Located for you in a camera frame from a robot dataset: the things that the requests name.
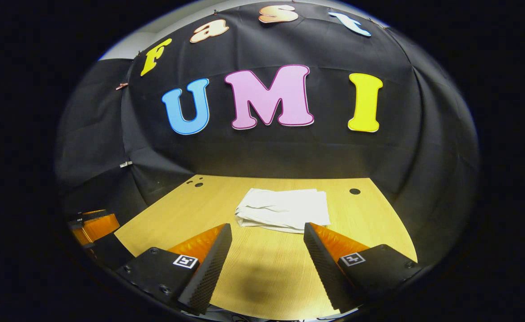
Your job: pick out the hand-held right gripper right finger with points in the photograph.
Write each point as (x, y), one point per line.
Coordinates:
(325, 273)

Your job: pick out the copper clip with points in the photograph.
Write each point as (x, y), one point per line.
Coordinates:
(121, 86)

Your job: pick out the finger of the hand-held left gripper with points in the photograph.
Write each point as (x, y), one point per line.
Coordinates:
(81, 218)
(99, 228)

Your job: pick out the white jeans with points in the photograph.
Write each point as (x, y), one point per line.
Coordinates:
(284, 210)

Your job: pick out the black backdrop cloth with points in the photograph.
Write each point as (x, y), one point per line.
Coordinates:
(325, 49)

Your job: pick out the white metal clip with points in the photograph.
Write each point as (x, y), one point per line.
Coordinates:
(126, 164)

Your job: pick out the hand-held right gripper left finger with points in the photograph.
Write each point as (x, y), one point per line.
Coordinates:
(211, 273)

